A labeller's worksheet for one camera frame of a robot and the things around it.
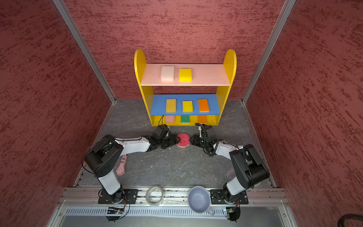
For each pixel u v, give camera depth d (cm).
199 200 73
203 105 97
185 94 109
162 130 73
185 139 94
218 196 73
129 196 74
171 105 96
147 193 72
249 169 46
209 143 72
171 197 76
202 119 106
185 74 75
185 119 105
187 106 96
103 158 47
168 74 75
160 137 74
